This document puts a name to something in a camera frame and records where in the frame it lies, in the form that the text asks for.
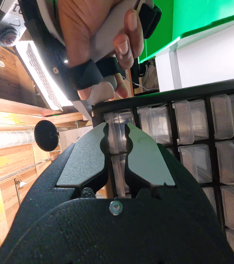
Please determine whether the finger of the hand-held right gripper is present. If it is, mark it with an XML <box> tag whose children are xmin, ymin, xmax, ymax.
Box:
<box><xmin>72</xmin><ymin>100</ymin><xmax>93</xmax><ymax>122</ymax></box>

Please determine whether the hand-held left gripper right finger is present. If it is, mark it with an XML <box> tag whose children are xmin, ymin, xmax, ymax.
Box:
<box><xmin>125</xmin><ymin>123</ymin><xmax>175</xmax><ymax>187</ymax></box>

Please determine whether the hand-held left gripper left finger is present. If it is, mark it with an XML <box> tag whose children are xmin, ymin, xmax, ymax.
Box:
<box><xmin>56</xmin><ymin>122</ymin><xmax>109</xmax><ymax>188</ymax></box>

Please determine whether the black drawer cabinet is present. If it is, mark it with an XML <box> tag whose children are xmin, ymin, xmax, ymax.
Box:
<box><xmin>92</xmin><ymin>76</ymin><xmax>234</xmax><ymax>264</ymax></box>

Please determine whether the person's right hand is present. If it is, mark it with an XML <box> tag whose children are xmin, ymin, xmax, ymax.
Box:
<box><xmin>57</xmin><ymin>0</ymin><xmax>144</xmax><ymax>101</ymax></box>

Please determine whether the studio light panel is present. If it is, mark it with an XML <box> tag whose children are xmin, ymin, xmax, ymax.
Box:
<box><xmin>13</xmin><ymin>40</ymin><xmax>73</xmax><ymax>112</ymax></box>

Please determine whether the white cardboard box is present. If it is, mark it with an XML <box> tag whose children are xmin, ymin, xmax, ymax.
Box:
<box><xmin>59</xmin><ymin>125</ymin><xmax>93</xmax><ymax>149</ymax></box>

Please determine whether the black round textured knob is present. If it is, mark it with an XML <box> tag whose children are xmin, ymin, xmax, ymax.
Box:
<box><xmin>34</xmin><ymin>120</ymin><xmax>60</xmax><ymax>152</ymax></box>

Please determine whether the copper pipe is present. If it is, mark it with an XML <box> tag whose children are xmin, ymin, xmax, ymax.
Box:
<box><xmin>0</xmin><ymin>154</ymin><xmax>60</xmax><ymax>190</ymax></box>

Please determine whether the thin white cable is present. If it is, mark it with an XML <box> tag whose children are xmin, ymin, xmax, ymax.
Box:
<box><xmin>121</xmin><ymin>75</ymin><xmax>159</xmax><ymax>91</ymax></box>

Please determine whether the silver air duct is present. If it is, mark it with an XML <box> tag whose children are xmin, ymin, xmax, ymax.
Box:
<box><xmin>0</xmin><ymin>130</ymin><xmax>37</xmax><ymax>150</ymax></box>

